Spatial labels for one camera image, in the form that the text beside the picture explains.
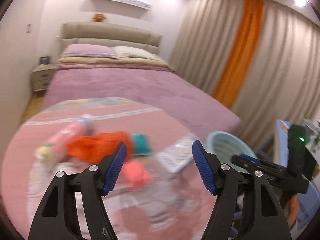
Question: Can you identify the person's right hand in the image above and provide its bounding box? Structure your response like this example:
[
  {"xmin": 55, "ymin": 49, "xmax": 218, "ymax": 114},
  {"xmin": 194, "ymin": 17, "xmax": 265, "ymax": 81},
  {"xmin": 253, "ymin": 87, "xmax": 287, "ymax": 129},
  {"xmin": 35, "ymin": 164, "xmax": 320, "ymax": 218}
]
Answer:
[{"xmin": 287, "ymin": 194, "xmax": 299, "ymax": 227}]

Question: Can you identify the light blue desk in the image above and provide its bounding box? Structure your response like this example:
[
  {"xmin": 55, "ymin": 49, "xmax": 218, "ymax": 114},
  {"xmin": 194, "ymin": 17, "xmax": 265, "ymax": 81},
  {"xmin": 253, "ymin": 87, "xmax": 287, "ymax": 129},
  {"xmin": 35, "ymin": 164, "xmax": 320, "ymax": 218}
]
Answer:
[{"xmin": 257, "ymin": 119, "xmax": 320, "ymax": 230}]

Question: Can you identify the pink bottle with white cap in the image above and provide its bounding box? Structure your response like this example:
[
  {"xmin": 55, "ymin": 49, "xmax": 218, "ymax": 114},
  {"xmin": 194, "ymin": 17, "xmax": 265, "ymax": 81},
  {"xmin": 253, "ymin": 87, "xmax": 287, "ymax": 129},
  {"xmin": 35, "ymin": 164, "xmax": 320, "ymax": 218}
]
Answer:
[{"xmin": 34, "ymin": 115, "xmax": 93, "ymax": 165}]

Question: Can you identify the orange plastic bag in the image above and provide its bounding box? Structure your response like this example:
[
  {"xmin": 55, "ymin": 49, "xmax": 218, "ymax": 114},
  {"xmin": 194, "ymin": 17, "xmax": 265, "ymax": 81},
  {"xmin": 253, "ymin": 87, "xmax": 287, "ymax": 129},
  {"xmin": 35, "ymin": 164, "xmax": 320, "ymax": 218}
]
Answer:
[{"xmin": 66, "ymin": 132, "xmax": 135, "ymax": 164}]

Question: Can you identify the light blue laundry basket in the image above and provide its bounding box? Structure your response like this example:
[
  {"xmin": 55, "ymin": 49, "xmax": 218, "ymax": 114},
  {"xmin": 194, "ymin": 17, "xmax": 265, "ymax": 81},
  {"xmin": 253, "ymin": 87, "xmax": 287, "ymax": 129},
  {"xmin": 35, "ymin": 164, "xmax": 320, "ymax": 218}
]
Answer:
[{"xmin": 206, "ymin": 131, "xmax": 256, "ymax": 172}]

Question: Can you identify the beige curtain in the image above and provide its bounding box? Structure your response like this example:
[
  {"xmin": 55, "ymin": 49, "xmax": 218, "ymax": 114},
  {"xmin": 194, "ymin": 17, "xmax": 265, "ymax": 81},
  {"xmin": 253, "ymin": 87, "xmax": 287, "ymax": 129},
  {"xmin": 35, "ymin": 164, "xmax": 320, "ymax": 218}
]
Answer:
[{"xmin": 170, "ymin": 0, "xmax": 319, "ymax": 148}]

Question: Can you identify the pink red snack packet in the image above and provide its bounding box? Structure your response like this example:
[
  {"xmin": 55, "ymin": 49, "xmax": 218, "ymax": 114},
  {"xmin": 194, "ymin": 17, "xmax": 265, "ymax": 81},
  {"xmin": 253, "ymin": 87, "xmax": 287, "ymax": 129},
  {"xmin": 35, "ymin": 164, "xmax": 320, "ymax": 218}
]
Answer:
[{"xmin": 122, "ymin": 160, "xmax": 153, "ymax": 190}]

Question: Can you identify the pink round table cloth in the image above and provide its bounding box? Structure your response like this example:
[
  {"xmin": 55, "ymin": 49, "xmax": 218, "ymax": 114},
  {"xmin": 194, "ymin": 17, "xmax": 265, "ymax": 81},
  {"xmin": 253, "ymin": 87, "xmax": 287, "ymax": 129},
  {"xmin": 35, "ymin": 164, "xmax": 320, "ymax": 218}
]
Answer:
[{"xmin": 2, "ymin": 98, "xmax": 216, "ymax": 239}]

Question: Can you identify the white blue flat package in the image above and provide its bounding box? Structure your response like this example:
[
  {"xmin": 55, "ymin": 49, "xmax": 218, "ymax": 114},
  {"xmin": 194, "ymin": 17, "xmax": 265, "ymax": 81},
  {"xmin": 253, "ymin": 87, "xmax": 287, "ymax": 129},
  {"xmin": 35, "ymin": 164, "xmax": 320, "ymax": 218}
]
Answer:
[{"xmin": 156, "ymin": 134, "xmax": 197, "ymax": 174}]

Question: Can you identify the teal small cup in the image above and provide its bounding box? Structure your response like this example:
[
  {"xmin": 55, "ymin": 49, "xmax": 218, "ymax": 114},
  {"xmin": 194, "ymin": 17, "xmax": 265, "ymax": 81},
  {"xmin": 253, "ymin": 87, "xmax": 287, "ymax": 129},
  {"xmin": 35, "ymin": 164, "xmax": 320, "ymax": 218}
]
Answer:
[{"xmin": 131, "ymin": 133, "xmax": 152, "ymax": 155}]

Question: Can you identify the beige nightstand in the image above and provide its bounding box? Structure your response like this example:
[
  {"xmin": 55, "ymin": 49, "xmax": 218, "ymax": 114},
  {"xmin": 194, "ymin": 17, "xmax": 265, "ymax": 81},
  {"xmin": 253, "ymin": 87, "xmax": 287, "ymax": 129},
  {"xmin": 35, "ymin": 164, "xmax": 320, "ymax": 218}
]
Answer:
[{"xmin": 31, "ymin": 64, "xmax": 57, "ymax": 93}]

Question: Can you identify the purple bed blanket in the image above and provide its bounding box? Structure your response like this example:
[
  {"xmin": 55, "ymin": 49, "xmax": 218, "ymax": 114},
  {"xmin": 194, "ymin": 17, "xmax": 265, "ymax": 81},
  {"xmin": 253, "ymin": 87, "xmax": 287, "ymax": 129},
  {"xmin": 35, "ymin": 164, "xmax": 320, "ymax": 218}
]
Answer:
[{"xmin": 42, "ymin": 68, "xmax": 241, "ymax": 140}]

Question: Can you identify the orange curtain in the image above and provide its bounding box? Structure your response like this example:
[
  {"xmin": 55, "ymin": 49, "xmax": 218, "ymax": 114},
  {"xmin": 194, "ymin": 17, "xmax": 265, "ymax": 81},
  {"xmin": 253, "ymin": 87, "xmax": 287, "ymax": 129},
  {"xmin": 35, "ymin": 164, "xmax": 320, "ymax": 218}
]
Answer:
[{"xmin": 213, "ymin": 0, "xmax": 264, "ymax": 108}]

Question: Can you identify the purple pillow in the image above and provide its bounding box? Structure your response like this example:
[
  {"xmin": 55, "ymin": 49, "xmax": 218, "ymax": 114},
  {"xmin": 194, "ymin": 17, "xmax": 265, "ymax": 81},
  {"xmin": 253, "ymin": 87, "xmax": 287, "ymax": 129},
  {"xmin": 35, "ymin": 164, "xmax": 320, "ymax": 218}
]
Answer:
[{"xmin": 62, "ymin": 43, "xmax": 118, "ymax": 59}]

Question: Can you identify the white dotted pillow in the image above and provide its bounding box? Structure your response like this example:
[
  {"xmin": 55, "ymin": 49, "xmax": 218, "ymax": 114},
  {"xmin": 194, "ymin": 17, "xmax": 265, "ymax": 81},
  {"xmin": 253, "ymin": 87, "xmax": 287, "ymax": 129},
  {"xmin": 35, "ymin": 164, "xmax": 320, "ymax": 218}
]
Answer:
[{"xmin": 112, "ymin": 46, "xmax": 159, "ymax": 60}]

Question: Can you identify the beige upholstered headboard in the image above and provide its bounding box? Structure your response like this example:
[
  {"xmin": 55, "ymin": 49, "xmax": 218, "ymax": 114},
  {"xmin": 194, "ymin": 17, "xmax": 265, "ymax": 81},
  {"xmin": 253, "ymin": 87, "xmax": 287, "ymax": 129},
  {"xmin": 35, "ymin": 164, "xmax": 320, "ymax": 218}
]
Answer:
[{"xmin": 59, "ymin": 22, "xmax": 162, "ymax": 55}]

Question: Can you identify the orange plush toy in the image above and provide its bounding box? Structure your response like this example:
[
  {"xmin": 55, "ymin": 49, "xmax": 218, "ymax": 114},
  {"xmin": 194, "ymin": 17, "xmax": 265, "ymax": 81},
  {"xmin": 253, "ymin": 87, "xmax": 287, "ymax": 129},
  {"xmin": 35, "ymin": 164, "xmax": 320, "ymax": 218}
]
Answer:
[{"xmin": 92, "ymin": 13, "xmax": 106, "ymax": 22}]

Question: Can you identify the black picture frame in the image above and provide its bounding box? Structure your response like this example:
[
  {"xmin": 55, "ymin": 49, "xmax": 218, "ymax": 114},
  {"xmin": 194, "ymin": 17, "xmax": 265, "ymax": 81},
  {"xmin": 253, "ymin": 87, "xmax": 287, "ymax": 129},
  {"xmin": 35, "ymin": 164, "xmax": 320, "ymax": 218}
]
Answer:
[{"xmin": 39, "ymin": 56, "xmax": 51, "ymax": 65}]

